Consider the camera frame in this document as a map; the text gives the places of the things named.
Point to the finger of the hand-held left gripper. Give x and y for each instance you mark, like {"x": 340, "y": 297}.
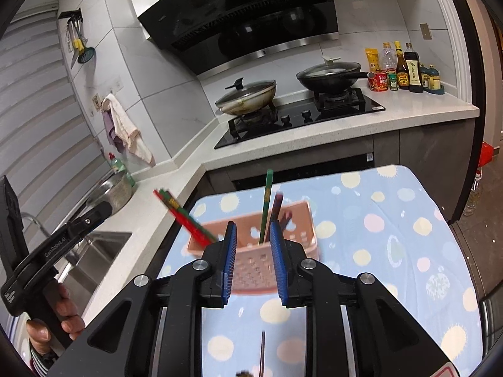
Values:
{"x": 88, "y": 220}

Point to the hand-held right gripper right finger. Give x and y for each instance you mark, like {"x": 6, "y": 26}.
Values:
{"x": 277, "y": 263}

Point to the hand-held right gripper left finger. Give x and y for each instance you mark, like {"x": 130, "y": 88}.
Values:
{"x": 230, "y": 263}

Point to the pink perforated utensil holder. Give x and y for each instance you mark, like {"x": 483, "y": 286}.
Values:
{"x": 251, "y": 275}

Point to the green chopstick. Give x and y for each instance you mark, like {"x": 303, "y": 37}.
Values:
{"x": 210, "y": 235}
{"x": 267, "y": 196}

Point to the dark red chopstick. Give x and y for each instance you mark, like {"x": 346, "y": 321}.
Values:
{"x": 262, "y": 353}
{"x": 286, "y": 220}

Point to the brown chopstick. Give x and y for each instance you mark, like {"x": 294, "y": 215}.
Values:
{"x": 277, "y": 208}

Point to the person's left hand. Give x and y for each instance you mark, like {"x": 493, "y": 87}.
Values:
{"x": 68, "y": 314}

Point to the steel sink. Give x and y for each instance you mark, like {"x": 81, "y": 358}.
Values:
{"x": 102, "y": 251}

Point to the metal strainer basket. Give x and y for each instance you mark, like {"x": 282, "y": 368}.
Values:
{"x": 114, "y": 194}

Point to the chrome faucet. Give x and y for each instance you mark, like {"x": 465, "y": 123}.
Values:
{"x": 33, "y": 222}

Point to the green dish soap bottle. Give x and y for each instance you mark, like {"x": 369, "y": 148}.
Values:
{"x": 120, "y": 165}

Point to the purple hanging cloth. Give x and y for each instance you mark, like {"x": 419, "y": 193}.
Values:
{"x": 110, "y": 129}

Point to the dotted blue tablecloth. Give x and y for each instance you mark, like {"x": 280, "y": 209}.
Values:
{"x": 373, "y": 243}

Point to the white hanging towel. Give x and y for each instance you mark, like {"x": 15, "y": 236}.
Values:
{"x": 125, "y": 125}

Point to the grey window blinds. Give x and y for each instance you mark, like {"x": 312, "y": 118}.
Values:
{"x": 39, "y": 125}

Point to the black gas stove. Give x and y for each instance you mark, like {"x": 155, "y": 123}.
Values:
{"x": 298, "y": 116}

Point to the teal slotted ladle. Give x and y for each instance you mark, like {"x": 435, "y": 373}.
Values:
{"x": 86, "y": 55}

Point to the wok with glass lid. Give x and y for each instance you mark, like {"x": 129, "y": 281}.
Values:
{"x": 245, "y": 96}

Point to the yellow hanging brush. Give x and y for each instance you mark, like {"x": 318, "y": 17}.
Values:
{"x": 77, "y": 45}

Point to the dark lower cabinet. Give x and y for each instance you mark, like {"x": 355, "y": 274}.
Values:
{"x": 424, "y": 153}

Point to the black pan with lid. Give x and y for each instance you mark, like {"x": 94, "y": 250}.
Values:
{"x": 326, "y": 76}

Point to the plastic oil bottle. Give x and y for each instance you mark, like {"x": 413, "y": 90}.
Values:
{"x": 472, "y": 196}

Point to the red seasoning can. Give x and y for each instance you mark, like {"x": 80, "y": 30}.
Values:
{"x": 378, "y": 81}

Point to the small green-capped jar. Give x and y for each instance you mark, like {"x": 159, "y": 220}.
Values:
{"x": 393, "y": 82}

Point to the yellow seasoning packet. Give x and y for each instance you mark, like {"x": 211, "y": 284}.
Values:
{"x": 372, "y": 59}

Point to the brown bottle yellow label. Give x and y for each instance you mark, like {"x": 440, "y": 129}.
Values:
{"x": 402, "y": 70}

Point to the clear plastic bottle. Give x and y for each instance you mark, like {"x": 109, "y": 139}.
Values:
{"x": 388, "y": 59}

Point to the red bag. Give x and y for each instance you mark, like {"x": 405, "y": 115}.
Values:
{"x": 486, "y": 154}

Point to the dark soy sauce bottle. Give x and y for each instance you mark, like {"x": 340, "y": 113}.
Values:
{"x": 414, "y": 70}

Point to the black range hood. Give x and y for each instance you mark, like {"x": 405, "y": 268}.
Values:
{"x": 255, "y": 27}

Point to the black wall utensil rack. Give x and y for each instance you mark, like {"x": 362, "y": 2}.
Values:
{"x": 70, "y": 15}

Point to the beige wall switch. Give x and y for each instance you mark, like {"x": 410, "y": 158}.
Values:
{"x": 426, "y": 31}

